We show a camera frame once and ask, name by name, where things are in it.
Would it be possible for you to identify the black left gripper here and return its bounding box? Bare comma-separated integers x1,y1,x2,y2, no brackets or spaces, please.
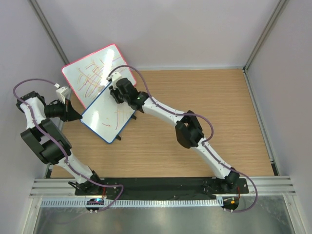
44,98,83,122

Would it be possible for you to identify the blue framed whiteboard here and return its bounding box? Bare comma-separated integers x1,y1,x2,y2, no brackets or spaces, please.
80,84,135,144

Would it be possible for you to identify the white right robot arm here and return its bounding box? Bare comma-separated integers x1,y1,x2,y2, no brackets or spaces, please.
108,75,240,193

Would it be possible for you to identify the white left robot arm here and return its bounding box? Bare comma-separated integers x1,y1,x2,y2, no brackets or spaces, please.
16,91,103,195

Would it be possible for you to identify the pink framed whiteboard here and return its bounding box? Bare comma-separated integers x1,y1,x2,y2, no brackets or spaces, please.
62,44,127,108

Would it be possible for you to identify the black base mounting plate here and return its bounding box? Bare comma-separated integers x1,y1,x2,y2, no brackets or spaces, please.
69,177,249,201

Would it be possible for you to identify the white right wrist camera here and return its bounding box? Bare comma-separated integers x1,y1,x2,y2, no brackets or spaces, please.
107,72,122,83

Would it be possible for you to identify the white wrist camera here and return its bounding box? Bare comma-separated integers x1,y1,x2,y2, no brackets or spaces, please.
55,84,70,104
107,72,122,83

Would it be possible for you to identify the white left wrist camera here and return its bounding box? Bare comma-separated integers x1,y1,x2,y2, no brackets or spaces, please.
55,84,70,104

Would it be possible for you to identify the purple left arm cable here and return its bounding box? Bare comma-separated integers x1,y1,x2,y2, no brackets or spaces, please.
12,78,124,213

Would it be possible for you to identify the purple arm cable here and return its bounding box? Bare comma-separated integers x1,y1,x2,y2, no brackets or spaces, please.
109,65,258,214
12,78,124,213

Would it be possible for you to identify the white slotted cable duct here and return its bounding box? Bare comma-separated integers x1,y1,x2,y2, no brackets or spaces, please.
40,197,223,209

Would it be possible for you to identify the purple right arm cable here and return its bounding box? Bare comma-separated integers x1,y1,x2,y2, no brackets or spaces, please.
109,65,258,214

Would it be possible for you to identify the aluminium frame rail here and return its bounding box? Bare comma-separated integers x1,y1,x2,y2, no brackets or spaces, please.
30,176,295,200

